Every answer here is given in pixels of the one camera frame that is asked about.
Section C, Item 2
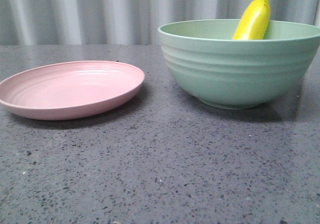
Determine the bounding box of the yellow plastic banana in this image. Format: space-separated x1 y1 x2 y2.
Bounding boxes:
232 0 271 40

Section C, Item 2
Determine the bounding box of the pink plate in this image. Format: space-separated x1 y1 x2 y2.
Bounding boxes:
0 60 145 120

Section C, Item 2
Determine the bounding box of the green ribbed bowl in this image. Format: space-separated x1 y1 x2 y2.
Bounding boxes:
158 19 320 109

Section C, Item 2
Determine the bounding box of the white curtain backdrop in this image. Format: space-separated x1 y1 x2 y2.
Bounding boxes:
0 0 320 45

